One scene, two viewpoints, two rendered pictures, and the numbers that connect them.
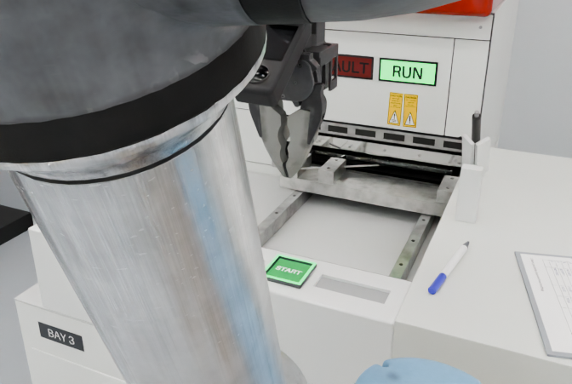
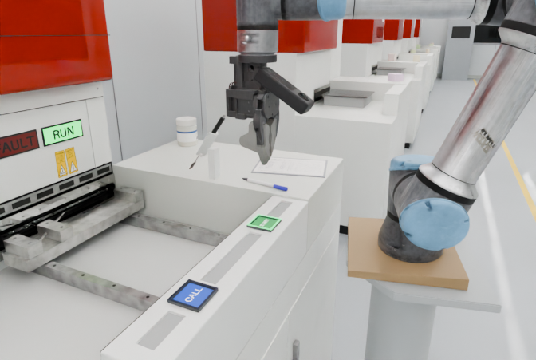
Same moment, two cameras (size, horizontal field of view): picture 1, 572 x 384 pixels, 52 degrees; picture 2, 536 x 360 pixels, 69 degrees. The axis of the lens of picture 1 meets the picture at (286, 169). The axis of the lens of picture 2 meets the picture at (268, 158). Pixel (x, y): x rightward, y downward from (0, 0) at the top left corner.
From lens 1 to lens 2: 98 cm
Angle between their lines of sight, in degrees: 83
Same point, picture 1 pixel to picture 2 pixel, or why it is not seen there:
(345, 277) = (269, 209)
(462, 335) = (316, 188)
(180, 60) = not seen: outside the picture
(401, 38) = (52, 108)
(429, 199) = (129, 204)
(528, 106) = not seen: outside the picture
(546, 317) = (301, 173)
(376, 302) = (292, 203)
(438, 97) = (86, 143)
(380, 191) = (103, 218)
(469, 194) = (217, 162)
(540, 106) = not seen: outside the picture
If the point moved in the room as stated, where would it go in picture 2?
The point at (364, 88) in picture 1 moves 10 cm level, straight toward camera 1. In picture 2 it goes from (34, 157) to (72, 159)
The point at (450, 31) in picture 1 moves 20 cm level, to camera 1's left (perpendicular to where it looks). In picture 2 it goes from (82, 95) to (41, 109)
